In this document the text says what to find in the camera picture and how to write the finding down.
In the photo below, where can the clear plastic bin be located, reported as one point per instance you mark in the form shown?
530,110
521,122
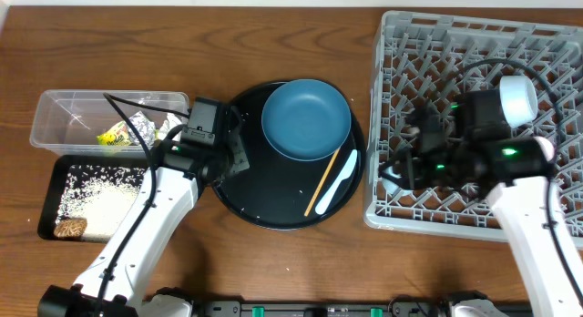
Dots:
68,121

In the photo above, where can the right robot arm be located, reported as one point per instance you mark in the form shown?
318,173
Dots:
515,175

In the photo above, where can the light blue bowl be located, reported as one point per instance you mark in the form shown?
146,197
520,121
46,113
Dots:
518,100

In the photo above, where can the yellow foil snack wrapper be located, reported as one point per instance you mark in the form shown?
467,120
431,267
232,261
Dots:
121,134

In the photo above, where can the brown walnut cookie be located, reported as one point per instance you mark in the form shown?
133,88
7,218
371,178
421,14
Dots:
70,228

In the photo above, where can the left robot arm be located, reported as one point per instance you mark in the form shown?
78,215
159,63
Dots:
191,157

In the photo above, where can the wooden chopstick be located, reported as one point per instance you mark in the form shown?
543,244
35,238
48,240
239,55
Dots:
321,182

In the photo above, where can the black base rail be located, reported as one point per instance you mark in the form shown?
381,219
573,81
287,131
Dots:
296,310

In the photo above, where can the white tissue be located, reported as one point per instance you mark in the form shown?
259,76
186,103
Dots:
170,122

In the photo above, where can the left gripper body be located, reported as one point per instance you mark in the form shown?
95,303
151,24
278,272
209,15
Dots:
235,154

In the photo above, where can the pink plastic cup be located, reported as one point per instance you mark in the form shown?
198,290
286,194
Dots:
547,148

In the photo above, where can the white rice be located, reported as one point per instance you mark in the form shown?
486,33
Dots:
103,204

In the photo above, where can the white plastic knife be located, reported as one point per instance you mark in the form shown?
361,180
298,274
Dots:
344,174

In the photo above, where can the black rectangular tray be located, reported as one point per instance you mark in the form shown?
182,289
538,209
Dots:
70,171

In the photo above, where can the round black serving tray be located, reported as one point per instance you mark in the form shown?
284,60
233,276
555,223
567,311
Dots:
275,191

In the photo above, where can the dark blue plate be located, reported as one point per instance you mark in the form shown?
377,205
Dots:
306,119

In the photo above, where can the grey plastic dishwasher rack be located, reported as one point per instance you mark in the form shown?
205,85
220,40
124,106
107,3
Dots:
426,59

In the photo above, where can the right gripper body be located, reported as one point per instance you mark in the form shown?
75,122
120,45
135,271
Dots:
439,167

